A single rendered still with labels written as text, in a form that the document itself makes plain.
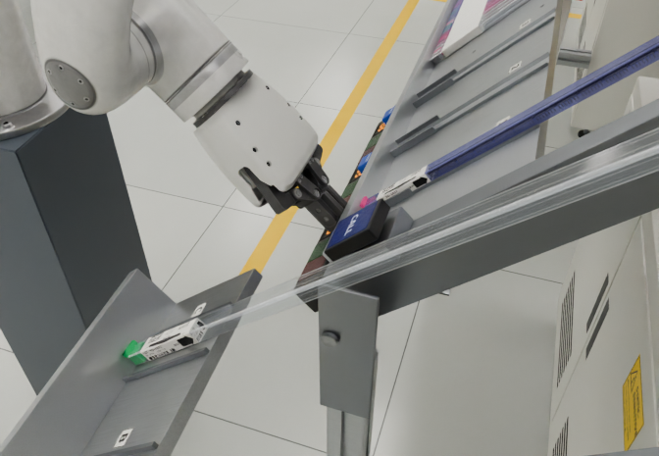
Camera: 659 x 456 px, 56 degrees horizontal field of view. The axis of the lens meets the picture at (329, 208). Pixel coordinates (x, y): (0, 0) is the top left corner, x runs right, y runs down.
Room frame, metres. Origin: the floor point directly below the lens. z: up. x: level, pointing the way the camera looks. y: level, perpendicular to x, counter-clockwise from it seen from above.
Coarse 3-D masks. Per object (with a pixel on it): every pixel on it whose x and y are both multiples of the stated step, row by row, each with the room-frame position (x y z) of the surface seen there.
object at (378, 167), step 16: (448, 0) 0.98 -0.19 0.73; (448, 16) 0.92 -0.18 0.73; (432, 32) 0.85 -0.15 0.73; (432, 48) 0.81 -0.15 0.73; (416, 64) 0.76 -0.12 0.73; (432, 64) 0.77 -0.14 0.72; (416, 80) 0.71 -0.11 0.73; (400, 96) 0.67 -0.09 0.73; (416, 96) 0.68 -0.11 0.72; (400, 112) 0.63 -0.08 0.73; (384, 128) 0.60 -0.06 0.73; (400, 128) 0.61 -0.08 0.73; (384, 144) 0.56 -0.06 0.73; (384, 160) 0.54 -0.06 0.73; (368, 176) 0.50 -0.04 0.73; (384, 176) 0.52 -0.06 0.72; (352, 192) 0.49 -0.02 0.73; (368, 192) 0.48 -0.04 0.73; (352, 208) 0.45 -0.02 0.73
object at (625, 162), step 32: (608, 160) 0.21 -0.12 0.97; (640, 160) 0.20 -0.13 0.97; (512, 192) 0.22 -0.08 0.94; (544, 192) 0.21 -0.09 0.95; (576, 192) 0.21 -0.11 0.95; (448, 224) 0.23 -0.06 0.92; (480, 224) 0.22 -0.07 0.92; (512, 224) 0.21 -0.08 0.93; (352, 256) 0.25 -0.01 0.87; (384, 256) 0.23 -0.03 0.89; (416, 256) 0.23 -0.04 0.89; (288, 288) 0.25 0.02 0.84; (320, 288) 0.24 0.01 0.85; (224, 320) 0.26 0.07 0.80; (256, 320) 0.25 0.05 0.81
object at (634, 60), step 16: (640, 48) 0.41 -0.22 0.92; (656, 48) 0.40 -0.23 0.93; (608, 64) 0.41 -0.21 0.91; (624, 64) 0.40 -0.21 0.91; (640, 64) 0.40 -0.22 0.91; (592, 80) 0.41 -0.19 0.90; (608, 80) 0.40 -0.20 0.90; (560, 96) 0.41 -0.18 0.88; (576, 96) 0.41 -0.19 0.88; (528, 112) 0.42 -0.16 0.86; (544, 112) 0.41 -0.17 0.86; (560, 112) 0.41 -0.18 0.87; (496, 128) 0.43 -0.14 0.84; (512, 128) 0.42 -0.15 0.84; (464, 144) 0.45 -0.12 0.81; (480, 144) 0.43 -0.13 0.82; (496, 144) 0.42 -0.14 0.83; (448, 160) 0.44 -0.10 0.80; (464, 160) 0.43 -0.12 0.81; (432, 176) 0.44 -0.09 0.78
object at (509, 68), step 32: (544, 0) 0.70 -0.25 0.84; (512, 32) 0.67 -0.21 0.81; (544, 32) 0.60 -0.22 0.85; (448, 64) 0.74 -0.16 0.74; (480, 64) 0.64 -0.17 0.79; (512, 64) 0.58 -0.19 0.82; (544, 64) 0.52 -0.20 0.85; (448, 96) 0.62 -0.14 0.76; (480, 96) 0.55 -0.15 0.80; (512, 96) 0.50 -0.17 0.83; (544, 96) 0.46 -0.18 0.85; (416, 128) 0.57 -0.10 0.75; (448, 128) 0.53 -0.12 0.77; (480, 128) 0.48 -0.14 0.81; (544, 128) 0.42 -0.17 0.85; (416, 160) 0.51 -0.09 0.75; (480, 160) 0.42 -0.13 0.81; (512, 160) 0.39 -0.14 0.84; (416, 192) 0.44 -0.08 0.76; (448, 192) 0.40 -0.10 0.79
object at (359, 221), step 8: (368, 208) 0.37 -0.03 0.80; (352, 216) 0.38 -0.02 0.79; (360, 216) 0.37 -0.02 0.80; (368, 216) 0.36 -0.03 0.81; (344, 224) 0.37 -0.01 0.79; (352, 224) 0.36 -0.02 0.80; (360, 224) 0.35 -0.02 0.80; (336, 232) 0.37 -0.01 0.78; (344, 232) 0.36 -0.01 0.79; (352, 232) 0.35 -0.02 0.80; (336, 240) 0.35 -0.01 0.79
